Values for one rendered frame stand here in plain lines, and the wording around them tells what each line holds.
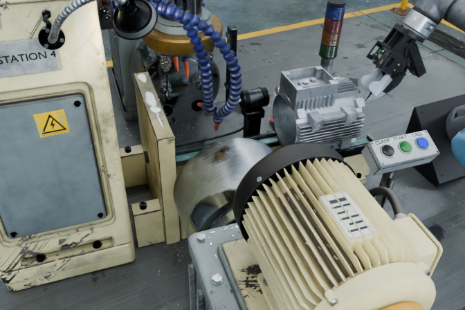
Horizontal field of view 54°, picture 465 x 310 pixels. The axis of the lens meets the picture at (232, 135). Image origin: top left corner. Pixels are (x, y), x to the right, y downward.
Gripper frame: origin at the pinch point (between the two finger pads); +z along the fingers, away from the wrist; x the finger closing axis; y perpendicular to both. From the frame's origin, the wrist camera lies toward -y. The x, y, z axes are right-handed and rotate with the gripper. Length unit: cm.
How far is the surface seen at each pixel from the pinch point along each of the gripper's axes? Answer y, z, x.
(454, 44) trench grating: -269, -27, -202
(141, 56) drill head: 50, 25, -35
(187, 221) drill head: 50, 31, 26
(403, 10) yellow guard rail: -263, -29, -274
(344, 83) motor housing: 5.3, 0.6, -5.9
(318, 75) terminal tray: 12.2, 2.3, -9.1
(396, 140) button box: 2.3, 2.7, 17.1
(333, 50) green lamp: -7.9, -1.4, -33.1
